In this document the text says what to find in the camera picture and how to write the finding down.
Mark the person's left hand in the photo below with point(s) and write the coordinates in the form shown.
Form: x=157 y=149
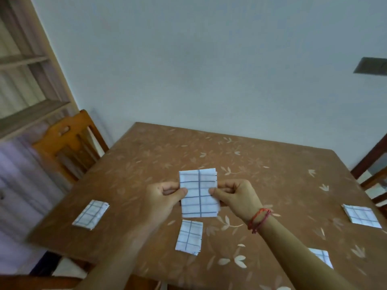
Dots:
x=157 y=202

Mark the person's right hand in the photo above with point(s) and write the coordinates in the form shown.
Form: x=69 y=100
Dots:
x=238 y=202

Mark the person's left thumb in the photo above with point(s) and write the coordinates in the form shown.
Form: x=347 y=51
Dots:
x=178 y=196

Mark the person's right thumb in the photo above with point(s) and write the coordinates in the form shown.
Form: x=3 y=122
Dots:
x=218 y=195

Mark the person's left forearm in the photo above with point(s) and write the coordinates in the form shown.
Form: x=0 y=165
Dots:
x=118 y=256

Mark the person's right forearm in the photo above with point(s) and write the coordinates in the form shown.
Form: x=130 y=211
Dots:
x=299 y=256

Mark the white grid paper card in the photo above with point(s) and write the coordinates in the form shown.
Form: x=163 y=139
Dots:
x=323 y=256
x=361 y=215
x=91 y=214
x=189 y=237

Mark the brown floral tablecloth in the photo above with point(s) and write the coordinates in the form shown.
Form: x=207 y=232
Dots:
x=272 y=184

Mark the orange wooden chair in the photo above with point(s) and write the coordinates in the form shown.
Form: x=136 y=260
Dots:
x=68 y=147

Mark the dark brown wooden chair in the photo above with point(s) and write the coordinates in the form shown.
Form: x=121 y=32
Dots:
x=373 y=175

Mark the wooden shelf unit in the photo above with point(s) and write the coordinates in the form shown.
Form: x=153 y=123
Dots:
x=27 y=72

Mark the grey wall switch plate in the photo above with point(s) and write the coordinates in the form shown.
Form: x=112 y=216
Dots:
x=371 y=66

